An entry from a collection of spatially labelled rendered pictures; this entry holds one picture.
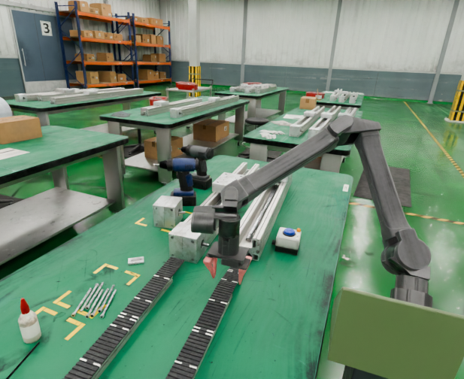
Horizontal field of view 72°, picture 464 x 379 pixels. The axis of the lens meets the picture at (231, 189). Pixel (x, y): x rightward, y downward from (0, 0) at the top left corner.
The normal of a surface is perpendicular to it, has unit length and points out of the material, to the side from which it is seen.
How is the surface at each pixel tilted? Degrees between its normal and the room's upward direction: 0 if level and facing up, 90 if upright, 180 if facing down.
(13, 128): 88
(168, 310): 0
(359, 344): 90
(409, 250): 46
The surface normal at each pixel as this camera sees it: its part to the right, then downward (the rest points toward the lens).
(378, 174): -0.08, -0.36
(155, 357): 0.04, -0.92
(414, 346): -0.34, 0.35
